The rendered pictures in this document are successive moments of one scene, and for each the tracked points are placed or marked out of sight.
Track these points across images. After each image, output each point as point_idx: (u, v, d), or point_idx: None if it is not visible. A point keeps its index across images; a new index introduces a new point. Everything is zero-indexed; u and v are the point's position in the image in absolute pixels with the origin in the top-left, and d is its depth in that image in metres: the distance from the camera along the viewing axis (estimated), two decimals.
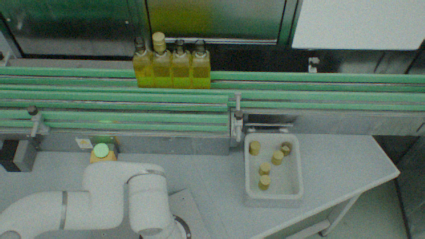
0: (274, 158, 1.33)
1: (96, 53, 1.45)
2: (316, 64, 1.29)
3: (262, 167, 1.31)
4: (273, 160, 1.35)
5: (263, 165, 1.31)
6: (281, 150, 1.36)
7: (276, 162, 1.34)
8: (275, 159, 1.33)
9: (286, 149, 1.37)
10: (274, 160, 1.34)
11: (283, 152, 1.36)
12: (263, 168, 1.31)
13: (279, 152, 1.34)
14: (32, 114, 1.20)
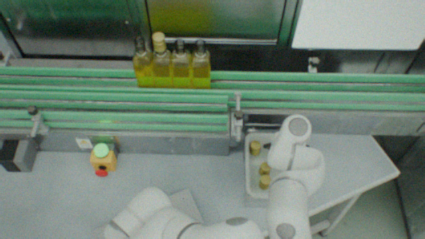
0: None
1: (96, 53, 1.45)
2: (316, 64, 1.29)
3: (262, 167, 1.31)
4: None
5: (263, 165, 1.31)
6: None
7: None
8: None
9: None
10: None
11: None
12: (263, 168, 1.31)
13: None
14: (32, 114, 1.20)
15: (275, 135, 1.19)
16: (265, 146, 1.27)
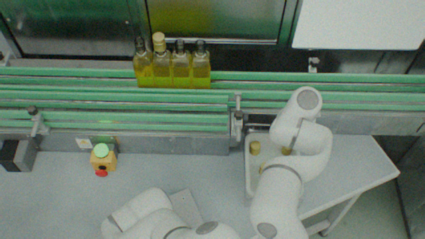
0: None
1: (96, 53, 1.45)
2: (316, 64, 1.29)
3: (262, 167, 1.31)
4: None
5: (263, 165, 1.31)
6: (285, 151, 1.36)
7: None
8: None
9: (287, 148, 1.38)
10: None
11: (287, 152, 1.36)
12: (263, 168, 1.31)
13: None
14: (32, 114, 1.20)
15: (281, 111, 1.09)
16: None
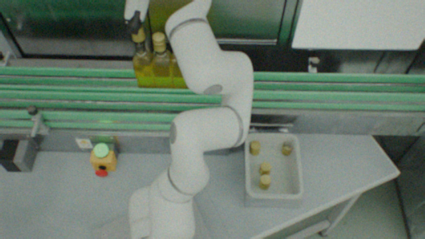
0: (140, 30, 1.11)
1: (96, 53, 1.45)
2: (316, 64, 1.29)
3: (262, 167, 1.31)
4: (141, 36, 1.13)
5: (263, 165, 1.31)
6: (285, 151, 1.36)
7: (143, 33, 1.13)
8: (141, 30, 1.11)
9: (287, 148, 1.38)
10: (141, 32, 1.12)
11: (287, 152, 1.36)
12: (263, 168, 1.31)
13: None
14: (32, 114, 1.20)
15: None
16: (136, 22, 1.02)
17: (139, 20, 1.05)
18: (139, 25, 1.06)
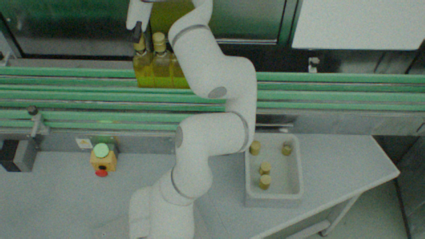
0: (141, 38, 1.14)
1: (96, 53, 1.45)
2: (316, 64, 1.29)
3: (262, 167, 1.31)
4: (141, 44, 1.15)
5: (263, 165, 1.31)
6: (285, 151, 1.36)
7: (144, 42, 1.16)
8: (142, 38, 1.14)
9: (287, 148, 1.38)
10: (142, 42, 1.15)
11: (287, 152, 1.36)
12: (263, 168, 1.31)
13: None
14: (32, 114, 1.20)
15: (138, 2, 0.98)
16: (137, 32, 1.05)
17: (140, 30, 1.08)
18: (140, 34, 1.09)
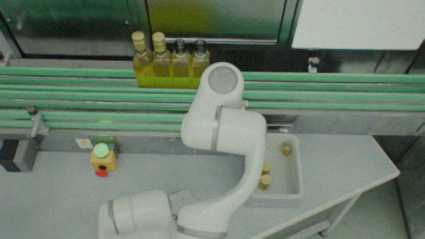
0: (142, 39, 1.14)
1: (96, 53, 1.45)
2: (316, 64, 1.29)
3: (262, 167, 1.31)
4: (142, 44, 1.15)
5: (263, 165, 1.31)
6: (285, 151, 1.36)
7: (145, 42, 1.16)
8: (143, 39, 1.14)
9: (287, 148, 1.38)
10: (143, 42, 1.15)
11: (287, 152, 1.36)
12: (263, 168, 1.31)
13: (135, 34, 1.14)
14: (32, 114, 1.20)
15: None
16: None
17: None
18: None
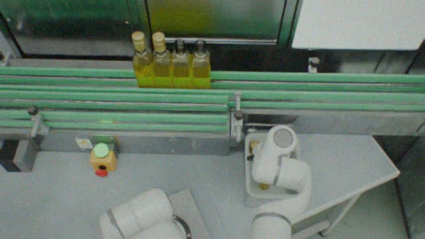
0: (142, 39, 1.14)
1: (96, 53, 1.45)
2: (316, 64, 1.29)
3: None
4: (142, 44, 1.15)
5: None
6: None
7: (145, 42, 1.16)
8: (143, 39, 1.14)
9: None
10: (143, 42, 1.15)
11: None
12: None
13: (135, 34, 1.14)
14: (32, 114, 1.20)
15: (258, 146, 1.15)
16: (249, 158, 1.22)
17: None
18: None
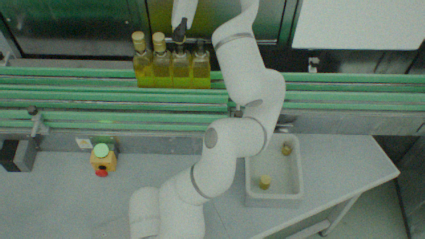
0: (142, 39, 1.14)
1: (96, 53, 1.45)
2: (316, 64, 1.29)
3: None
4: (142, 44, 1.15)
5: None
6: (285, 151, 1.36)
7: (145, 42, 1.16)
8: (143, 39, 1.14)
9: (287, 148, 1.38)
10: (143, 42, 1.15)
11: (287, 152, 1.36)
12: None
13: (135, 34, 1.14)
14: (32, 114, 1.20)
15: None
16: (183, 30, 1.03)
17: (184, 28, 1.07)
18: (184, 32, 1.08)
